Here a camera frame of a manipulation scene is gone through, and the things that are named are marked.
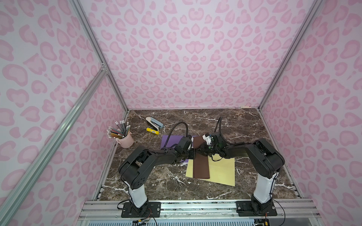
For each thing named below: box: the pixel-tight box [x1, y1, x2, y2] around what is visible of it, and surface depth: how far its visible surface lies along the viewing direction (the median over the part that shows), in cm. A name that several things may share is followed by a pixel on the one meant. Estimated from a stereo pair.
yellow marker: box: [146, 127, 161, 136], surface depth 106 cm
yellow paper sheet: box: [185, 153, 236, 187], surface depth 88 cm
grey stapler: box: [145, 116, 165, 131], surface depth 109 cm
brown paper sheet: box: [193, 135, 210, 179], surface depth 89 cm
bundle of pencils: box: [106, 120, 131, 140], surface depth 92 cm
